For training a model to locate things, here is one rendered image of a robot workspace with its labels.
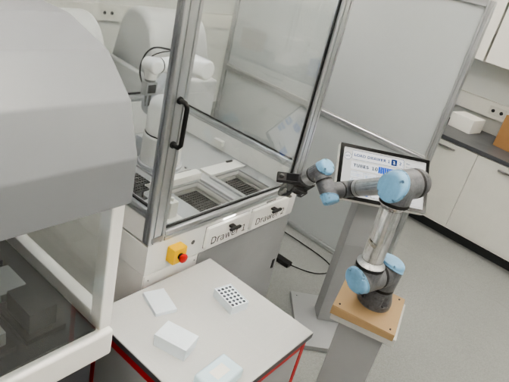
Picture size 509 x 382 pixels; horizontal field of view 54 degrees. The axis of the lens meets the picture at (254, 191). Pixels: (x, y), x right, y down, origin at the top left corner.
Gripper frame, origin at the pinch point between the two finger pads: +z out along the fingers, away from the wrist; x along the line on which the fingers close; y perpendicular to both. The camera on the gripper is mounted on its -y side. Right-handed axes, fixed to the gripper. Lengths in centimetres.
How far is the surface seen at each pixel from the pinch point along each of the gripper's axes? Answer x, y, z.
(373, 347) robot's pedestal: -66, 44, -18
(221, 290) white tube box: -56, -24, -3
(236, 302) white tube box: -60, -19, -8
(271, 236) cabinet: -7.5, 17.5, 31.2
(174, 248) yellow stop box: -44, -46, -1
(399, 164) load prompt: 38, 67, -14
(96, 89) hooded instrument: -40, -101, -76
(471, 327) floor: -15, 200, 47
